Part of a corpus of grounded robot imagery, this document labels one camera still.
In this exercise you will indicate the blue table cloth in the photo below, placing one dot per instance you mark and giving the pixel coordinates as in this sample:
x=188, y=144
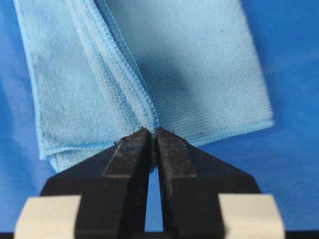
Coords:
x=284, y=159

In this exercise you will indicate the light blue towel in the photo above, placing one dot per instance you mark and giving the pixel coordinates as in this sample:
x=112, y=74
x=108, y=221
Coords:
x=103, y=69

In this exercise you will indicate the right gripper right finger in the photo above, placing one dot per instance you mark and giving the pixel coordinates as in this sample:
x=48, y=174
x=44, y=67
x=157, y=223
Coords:
x=203, y=197

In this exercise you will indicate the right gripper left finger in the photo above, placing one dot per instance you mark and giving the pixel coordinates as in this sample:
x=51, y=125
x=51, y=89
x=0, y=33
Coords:
x=102, y=197

